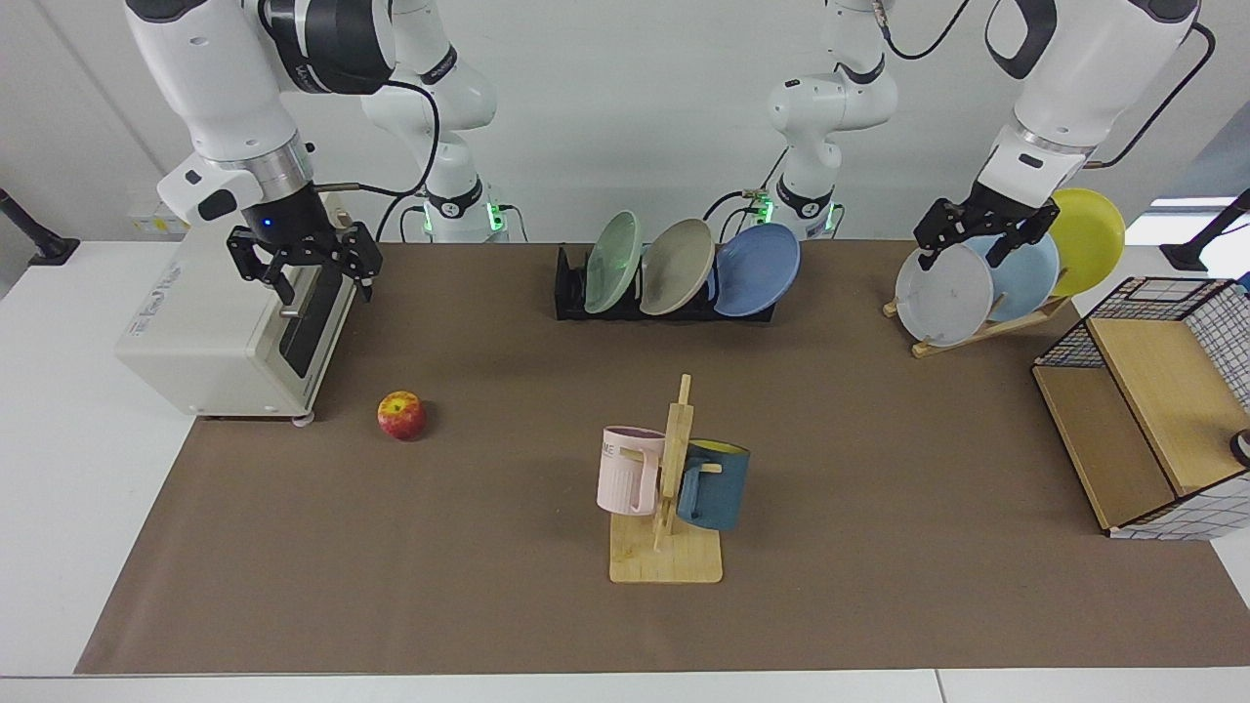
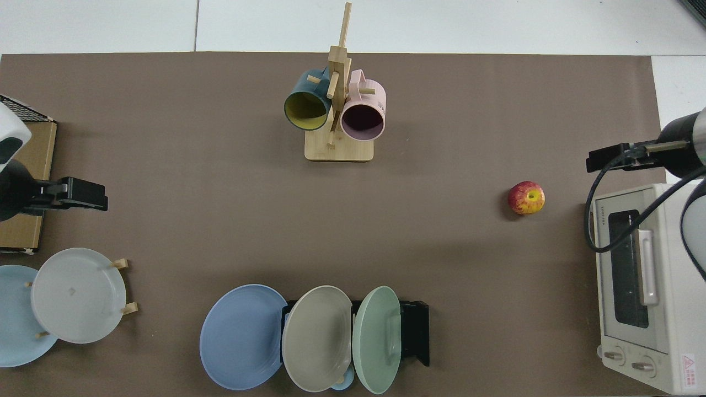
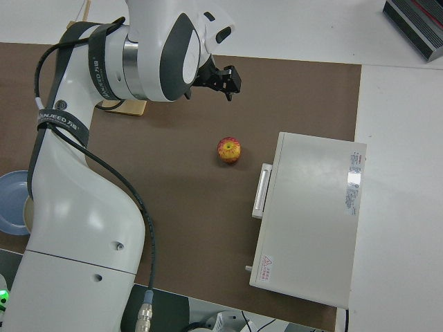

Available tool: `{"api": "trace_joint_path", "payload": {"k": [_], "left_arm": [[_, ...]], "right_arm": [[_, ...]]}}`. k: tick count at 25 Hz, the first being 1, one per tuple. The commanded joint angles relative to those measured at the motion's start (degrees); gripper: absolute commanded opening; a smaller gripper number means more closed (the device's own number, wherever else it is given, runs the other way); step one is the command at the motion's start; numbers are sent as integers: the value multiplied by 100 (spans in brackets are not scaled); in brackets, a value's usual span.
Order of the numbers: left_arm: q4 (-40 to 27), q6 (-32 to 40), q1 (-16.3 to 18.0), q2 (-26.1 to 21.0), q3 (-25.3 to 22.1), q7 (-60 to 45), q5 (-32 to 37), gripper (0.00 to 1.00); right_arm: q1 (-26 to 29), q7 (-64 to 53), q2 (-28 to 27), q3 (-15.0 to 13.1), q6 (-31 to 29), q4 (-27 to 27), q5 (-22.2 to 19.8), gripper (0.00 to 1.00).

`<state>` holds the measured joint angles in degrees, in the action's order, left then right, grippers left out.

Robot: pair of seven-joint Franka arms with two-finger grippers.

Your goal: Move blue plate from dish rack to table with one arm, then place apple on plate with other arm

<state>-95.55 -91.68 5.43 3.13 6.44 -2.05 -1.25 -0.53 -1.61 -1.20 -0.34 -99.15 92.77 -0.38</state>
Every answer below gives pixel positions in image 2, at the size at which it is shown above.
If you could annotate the red yellow apple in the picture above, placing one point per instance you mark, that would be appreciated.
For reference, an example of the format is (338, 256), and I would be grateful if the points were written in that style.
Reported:
(527, 198)

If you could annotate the wooden plate rack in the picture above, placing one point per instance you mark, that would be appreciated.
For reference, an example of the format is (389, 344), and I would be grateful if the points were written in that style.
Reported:
(118, 263)

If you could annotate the grey plate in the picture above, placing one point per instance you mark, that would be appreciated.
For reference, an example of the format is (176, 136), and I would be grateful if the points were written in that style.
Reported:
(77, 298)

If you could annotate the light blue plate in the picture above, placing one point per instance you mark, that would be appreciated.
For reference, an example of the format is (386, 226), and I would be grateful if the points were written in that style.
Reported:
(14, 331)

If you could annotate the black dish rack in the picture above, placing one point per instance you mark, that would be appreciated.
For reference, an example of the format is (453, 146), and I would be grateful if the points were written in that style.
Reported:
(416, 331)

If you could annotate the beige plate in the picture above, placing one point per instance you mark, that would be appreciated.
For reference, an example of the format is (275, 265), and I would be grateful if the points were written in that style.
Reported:
(317, 339)

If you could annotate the pale green plate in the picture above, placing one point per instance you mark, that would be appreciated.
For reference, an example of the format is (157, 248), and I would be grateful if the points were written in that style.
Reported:
(375, 342)

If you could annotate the brown table cloth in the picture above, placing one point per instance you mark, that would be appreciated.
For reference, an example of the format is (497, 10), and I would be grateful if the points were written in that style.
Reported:
(220, 193)

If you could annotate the dark grey flat object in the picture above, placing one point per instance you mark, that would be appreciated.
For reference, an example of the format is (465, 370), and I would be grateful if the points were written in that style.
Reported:
(696, 10)

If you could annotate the pale toaster oven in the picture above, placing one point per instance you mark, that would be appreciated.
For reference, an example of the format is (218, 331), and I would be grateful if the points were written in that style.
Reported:
(673, 309)

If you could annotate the pink cup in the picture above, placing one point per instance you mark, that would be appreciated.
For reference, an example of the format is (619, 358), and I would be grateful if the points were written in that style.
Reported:
(375, 94)

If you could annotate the dark teal cup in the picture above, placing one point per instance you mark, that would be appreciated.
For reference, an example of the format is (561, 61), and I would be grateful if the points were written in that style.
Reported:
(300, 85)

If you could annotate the wooden cup stand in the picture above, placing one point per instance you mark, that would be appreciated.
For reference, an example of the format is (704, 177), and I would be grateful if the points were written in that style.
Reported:
(339, 149)

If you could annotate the small blue round thing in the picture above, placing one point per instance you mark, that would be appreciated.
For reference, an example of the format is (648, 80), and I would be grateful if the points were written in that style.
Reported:
(343, 384)

